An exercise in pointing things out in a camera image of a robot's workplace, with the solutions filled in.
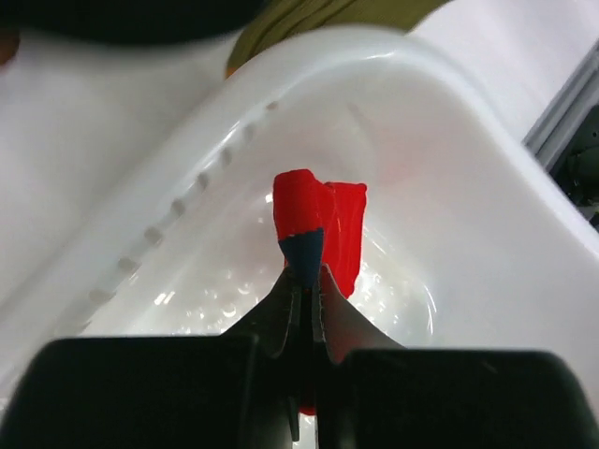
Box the plain red sock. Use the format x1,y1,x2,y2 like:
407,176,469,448
269,169,372,415

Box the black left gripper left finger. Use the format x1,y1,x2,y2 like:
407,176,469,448
1,270,300,448

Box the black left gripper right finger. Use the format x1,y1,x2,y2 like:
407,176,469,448
313,268,598,448

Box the translucent white plastic basket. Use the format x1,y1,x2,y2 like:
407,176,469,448
1,28,598,403

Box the olive striped sock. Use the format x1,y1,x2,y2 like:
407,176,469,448
226,0,447,77

